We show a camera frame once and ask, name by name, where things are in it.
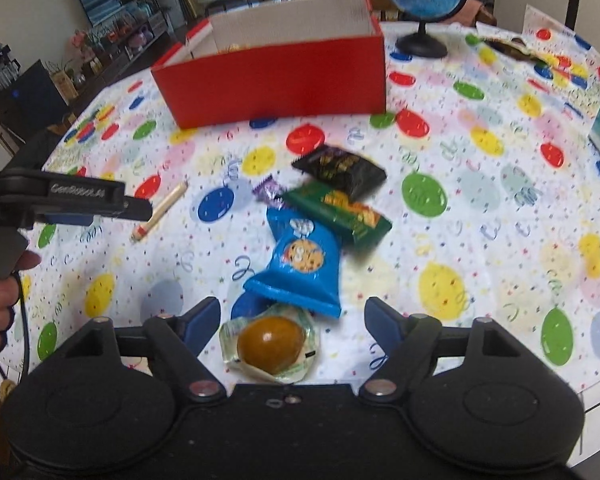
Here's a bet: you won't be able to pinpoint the packaged brown egg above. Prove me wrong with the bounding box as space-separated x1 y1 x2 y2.
219 302 321 383

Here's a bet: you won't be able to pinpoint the balloon print tablecloth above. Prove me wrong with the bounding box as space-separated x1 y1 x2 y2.
0 4 600 456

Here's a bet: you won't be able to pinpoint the white grid-lined sheet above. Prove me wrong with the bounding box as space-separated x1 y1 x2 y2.
575 375 600 456

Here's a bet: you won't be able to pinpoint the black snack packet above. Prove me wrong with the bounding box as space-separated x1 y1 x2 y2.
291 144 387 201

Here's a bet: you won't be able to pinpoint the green snack packet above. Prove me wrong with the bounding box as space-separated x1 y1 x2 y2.
280 183 393 247

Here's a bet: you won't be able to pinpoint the red cardboard box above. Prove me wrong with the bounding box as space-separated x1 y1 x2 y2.
151 0 387 130

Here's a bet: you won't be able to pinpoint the pink flowers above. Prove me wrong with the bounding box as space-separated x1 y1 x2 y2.
70 30 100 61

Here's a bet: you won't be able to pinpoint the person's left hand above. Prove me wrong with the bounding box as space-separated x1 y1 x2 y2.
0 249 42 352

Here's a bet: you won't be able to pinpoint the dark snack wrapper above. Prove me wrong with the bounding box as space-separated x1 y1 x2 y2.
482 35 548 63

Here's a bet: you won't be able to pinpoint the wooden pencil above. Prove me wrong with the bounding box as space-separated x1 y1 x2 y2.
131 181 189 243

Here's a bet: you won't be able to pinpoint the black cable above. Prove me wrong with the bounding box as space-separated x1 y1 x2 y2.
0 272 31 366

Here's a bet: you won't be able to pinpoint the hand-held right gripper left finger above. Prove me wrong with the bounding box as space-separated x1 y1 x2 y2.
30 296 227 402

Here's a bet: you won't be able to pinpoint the black appliance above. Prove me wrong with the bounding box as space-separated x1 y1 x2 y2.
0 60 68 126

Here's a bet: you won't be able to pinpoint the television cabinet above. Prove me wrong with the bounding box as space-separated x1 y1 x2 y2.
50 10 173 96

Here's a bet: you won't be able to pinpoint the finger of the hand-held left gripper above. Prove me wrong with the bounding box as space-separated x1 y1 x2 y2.
35 211 98 227
0 169 153 222

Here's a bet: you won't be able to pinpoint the purple candy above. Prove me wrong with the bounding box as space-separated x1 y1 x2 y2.
251 175 287 208

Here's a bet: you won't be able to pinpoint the blue cookie packet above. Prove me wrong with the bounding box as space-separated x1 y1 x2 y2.
243 207 342 319

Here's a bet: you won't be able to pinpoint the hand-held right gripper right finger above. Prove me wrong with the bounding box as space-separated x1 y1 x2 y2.
360 296 556 402

